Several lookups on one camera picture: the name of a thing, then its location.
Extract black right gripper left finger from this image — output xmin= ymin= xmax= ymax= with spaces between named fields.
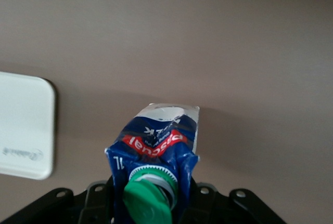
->
xmin=0 ymin=177 xmax=116 ymax=224

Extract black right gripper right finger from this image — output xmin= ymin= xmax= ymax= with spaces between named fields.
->
xmin=178 ymin=179 xmax=287 ymax=224

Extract blue milk carton green cap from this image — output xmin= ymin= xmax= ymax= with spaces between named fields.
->
xmin=104 ymin=102 xmax=201 ymax=224

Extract cream plastic tray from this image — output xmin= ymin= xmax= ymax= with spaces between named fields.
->
xmin=0 ymin=71 xmax=57 ymax=181

